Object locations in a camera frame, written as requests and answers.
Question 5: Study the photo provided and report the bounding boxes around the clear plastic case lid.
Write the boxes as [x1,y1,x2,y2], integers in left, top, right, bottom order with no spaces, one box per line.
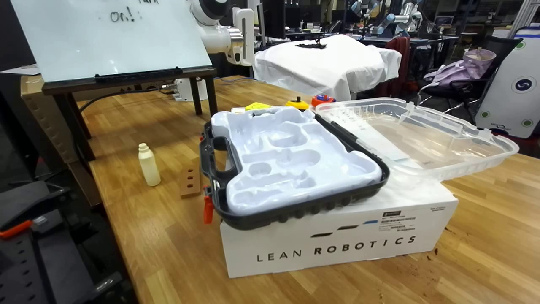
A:
[315,97,520,182]

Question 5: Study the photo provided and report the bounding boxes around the wooden block with holes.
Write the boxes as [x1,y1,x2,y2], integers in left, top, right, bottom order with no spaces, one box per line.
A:
[180,165,202,199]

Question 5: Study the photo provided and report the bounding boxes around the yellow toy with black knob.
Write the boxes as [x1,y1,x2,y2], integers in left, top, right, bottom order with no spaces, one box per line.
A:
[285,96,310,111]

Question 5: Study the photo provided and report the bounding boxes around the black office chair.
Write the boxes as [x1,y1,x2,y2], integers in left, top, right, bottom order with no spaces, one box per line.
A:
[420,35,524,124]

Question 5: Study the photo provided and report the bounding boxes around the black cable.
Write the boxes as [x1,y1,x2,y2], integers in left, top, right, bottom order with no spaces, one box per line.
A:
[79,87,174,113]

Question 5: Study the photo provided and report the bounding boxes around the black tool case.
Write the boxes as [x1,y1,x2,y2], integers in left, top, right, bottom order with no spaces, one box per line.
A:
[199,111,391,231]

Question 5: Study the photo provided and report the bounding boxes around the orange and blue toy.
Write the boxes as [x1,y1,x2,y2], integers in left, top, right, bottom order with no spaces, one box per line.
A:
[311,95,337,108]

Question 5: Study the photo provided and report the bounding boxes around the red cloth on chair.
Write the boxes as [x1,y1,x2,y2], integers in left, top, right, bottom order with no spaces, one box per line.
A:
[375,36,411,98]

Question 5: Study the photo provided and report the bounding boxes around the white power box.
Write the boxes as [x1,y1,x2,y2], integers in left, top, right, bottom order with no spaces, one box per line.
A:
[162,78,208,102]

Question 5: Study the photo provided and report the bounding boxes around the black monitor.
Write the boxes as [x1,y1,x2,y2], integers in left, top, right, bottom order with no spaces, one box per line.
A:
[257,0,287,48]

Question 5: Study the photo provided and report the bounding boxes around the white machine panel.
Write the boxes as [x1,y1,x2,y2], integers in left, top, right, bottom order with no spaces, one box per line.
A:
[475,26,540,139]

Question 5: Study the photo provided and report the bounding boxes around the white bottle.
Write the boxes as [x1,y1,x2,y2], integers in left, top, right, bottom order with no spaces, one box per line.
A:
[138,143,162,187]

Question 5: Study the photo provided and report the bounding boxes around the grey and blue robot arms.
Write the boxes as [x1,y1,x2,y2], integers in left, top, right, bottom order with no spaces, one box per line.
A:
[351,0,423,36]

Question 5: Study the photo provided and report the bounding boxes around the dark wooden easel stand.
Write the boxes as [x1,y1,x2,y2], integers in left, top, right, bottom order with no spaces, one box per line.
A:
[41,66,219,161]

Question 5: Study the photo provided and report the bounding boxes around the whiteboard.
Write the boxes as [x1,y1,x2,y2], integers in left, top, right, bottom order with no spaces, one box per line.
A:
[10,0,213,83]

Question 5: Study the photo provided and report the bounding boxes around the white cardboard box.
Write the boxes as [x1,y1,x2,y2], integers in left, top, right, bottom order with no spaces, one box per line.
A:
[220,170,459,279]

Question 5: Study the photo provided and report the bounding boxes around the black perforated cart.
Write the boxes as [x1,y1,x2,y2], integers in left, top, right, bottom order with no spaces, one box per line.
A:
[0,181,127,304]

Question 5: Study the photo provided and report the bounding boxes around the white cloth covered table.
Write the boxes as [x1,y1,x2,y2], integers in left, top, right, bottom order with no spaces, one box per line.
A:
[253,34,402,102]

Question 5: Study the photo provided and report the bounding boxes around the white moulded case insert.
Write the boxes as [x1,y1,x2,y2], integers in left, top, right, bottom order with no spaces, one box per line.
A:
[211,106,383,216]

